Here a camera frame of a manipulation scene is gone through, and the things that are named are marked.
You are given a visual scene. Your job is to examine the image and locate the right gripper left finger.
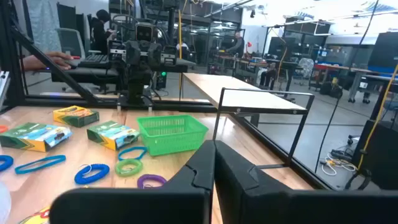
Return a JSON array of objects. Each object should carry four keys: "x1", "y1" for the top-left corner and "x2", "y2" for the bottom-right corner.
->
[{"x1": 49, "y1": 139, "x2": 216, "y2": 224}]

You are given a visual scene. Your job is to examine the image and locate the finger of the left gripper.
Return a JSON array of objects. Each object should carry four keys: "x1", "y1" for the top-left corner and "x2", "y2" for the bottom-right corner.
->
[
  {"x1": 147, "y1": 42, "x2": 163, "y2": 68},
  {"x1": 125, "y1": 40, "x2": 141, "y2": 67}
]

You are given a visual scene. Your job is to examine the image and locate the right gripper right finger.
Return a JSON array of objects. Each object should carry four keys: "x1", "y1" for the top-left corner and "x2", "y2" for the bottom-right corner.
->
[{"x1": 214, "y1": 139, "x2": 398, "y2": 224}]

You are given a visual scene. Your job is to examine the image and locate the purple coil wrist keychain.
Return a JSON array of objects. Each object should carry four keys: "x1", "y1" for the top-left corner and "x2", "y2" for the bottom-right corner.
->
[{"x1": 137, "y1": 174, "x2": 168, "y2": 190}]

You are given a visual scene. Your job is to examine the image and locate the green coil wrist keychain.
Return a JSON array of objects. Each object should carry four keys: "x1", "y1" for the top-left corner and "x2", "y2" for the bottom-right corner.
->
[{"x1": 114, "y1": 158, "x2": 144, "y2": 178}]

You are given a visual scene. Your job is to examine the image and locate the blue coil wrist keychain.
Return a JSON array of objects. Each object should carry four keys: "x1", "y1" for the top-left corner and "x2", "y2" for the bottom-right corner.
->
[{"x1": 73, "y1": 163, "x2": 111, "y2": 185}]

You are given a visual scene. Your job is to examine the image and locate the yellow Crayola crayon box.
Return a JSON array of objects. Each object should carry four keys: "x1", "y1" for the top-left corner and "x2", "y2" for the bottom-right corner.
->
[{"x1": 52, "y1": 105, "x2": 101, "y2": 128}]

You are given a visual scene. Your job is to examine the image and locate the black computer desk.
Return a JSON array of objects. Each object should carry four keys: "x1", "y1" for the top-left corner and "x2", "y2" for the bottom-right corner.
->
[{"x1": 50, "y1": 57, "x2": 197, "y2": 85}]

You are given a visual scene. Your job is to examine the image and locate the grey office chair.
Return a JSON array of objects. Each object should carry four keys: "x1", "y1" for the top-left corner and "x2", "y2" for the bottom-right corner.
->
[{"x1": 55, "y1": 27, "x2": 86, "y2": 59}]

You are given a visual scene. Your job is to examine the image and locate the black keyboard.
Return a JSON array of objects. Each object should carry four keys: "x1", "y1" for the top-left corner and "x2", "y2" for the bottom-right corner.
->
[{"x1": 77, "y1": 54, "x2": 110, "y2": 69}]

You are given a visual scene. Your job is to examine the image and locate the computer tower green light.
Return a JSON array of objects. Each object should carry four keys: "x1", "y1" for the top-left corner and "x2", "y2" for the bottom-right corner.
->
[{"x1": 156, "y1": 70, "x2": 169, "y2": 91}]

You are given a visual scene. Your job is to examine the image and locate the person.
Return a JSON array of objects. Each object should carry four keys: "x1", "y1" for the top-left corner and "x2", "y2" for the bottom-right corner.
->
[
  {"x1": 226, "y1": 30, "x2": 246, "y2": 59},
  {"x1": 91, "y1": 9, "x2": 116, "y2": 56}
]

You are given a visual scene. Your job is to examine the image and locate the black computer mouse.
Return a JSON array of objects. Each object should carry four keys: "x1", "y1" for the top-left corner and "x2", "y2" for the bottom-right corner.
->
[{"x1": 63, "y1": 58, "x2": 80, "y2": 70}]

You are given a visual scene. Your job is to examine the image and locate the person's hand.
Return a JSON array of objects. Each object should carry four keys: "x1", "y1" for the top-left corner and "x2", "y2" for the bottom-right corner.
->
[{"x1": 21, "y1": 51, "x2": 75, "y2": 71}]

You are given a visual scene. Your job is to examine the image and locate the green plastic basket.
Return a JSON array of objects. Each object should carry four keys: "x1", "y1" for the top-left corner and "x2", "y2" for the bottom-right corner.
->
[{"x1": 136, "y1": 114, "x2": 210, "y2": 157}]

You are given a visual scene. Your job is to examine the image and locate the small yellow crayon box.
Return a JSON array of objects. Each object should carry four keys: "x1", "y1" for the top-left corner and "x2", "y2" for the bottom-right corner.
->
[{"x1": 18, "y1": 206, "x2": 51, "y2": 224}]

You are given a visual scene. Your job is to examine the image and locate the black equipment case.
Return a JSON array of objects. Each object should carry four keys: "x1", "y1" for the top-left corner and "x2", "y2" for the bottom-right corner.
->
[{"x1": 351, "y1": 119, "x2": 398, "y2": 191}]

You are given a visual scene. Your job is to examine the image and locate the wooden workbench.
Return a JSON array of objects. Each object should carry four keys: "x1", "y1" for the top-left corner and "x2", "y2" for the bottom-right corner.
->
[{"x1": 312, "y1": 63, "x2": 398, "y2": 105}]

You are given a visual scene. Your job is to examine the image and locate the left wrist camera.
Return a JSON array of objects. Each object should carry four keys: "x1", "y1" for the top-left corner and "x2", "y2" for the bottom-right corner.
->
[{"x1": 135, "y1": 24, "x2": 154, "y2": 42}]

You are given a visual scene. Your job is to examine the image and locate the yellow hanging cable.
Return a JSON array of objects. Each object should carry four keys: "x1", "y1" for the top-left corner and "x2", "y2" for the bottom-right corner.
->
[{"x1": 177, "y1": 9, "x2": 183, "y2": 91}]

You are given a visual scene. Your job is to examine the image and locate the black aluminium rig frame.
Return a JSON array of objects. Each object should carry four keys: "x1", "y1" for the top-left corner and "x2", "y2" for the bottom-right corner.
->
[{"x1": 0, "y1": 0, "x2": 332, "y2": 191}]

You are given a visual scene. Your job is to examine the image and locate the white cable bundle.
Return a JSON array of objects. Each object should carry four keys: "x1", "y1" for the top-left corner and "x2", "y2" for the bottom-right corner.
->
[{"x1": 320, "y1": 151, "x2": 359, "y2": 177}]

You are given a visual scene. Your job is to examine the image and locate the wooden shelf riser black frame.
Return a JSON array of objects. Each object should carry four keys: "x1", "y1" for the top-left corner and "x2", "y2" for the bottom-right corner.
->
[{"x1": 179, "y1": 72, "x2": 316, "y2": 170}]

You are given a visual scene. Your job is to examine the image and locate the black hanging cable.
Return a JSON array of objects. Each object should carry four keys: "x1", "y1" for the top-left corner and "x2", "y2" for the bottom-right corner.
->
[{"x1": 313, "y1": 0, "x2": 381, "y2": 174}]

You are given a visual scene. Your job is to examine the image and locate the silver metal bracket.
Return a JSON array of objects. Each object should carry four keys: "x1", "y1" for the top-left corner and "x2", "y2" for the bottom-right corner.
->
[{"x1": 0, "y1": 70, "x2": 11, "y2": 110}]

